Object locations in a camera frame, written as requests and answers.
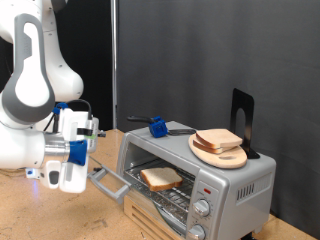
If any wire oven rack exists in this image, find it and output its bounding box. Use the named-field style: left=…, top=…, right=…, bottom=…
left=124, top=159, right=196, bottom=214

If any silver toaster oven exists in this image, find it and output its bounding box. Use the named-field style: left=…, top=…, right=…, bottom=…
left=114, top=120, right=277, bottom=240

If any wooden cutting board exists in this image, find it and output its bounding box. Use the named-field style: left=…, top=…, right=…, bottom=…
left=188, top=133, right=248, bottom=170

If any silver oven knob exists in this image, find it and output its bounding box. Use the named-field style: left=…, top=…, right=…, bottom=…
left=192, top=199, right=211, bottom=218
left=187, top=224, right=206, bottom=240

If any wooden box under oven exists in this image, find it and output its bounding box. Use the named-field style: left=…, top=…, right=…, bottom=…
left=123, top=194, right=183, bottom=240

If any glass oven door with handle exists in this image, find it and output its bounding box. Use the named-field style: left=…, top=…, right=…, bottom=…
left=87, top=154, right=188, bottom=236

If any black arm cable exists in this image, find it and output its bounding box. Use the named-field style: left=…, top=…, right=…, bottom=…
left=42, top=98, right=94, bottom=133

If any metal spatula with blue block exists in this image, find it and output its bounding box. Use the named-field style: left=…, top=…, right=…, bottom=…
left=126, top=115, right=198, bottom=139

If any vertical metal pole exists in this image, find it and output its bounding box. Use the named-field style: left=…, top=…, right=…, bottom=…
left=110, top=0, right=120, bottom=130

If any black metal bookend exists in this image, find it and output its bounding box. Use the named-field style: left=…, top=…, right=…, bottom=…
left=229, top=88, right=261, bottom=160

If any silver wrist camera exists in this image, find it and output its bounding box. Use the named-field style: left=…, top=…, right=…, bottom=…
left=84, top=116, right=101, bottom=154

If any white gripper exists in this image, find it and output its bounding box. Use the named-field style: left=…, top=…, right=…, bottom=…
left=59, top=108, right=107, bottom=195

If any white bread slice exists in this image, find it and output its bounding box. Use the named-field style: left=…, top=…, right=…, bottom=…
left=192, top=139, right=236, bottom=156
left=195, top=128, right=244, bottom=150
left=139, top=166, right=184, bottom=193

